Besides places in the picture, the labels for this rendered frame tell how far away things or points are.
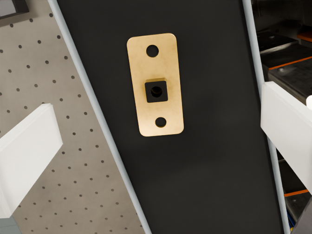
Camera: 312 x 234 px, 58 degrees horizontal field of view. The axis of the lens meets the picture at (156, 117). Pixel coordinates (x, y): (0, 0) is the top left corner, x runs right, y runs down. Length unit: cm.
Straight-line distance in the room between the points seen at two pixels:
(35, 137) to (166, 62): 11
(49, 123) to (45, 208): 80
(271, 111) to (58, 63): 63
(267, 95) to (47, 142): 13
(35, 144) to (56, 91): 61
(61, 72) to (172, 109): 54
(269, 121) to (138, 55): 11
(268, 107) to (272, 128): 1
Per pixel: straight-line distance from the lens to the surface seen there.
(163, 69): 22
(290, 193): 60
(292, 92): 35
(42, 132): 17
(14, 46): 78
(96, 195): 89
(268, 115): 17
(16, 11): 70
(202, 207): 29
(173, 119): 24
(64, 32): 23
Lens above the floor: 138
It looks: 67 degrees down
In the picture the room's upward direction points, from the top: 175 degrees counter-clockwise
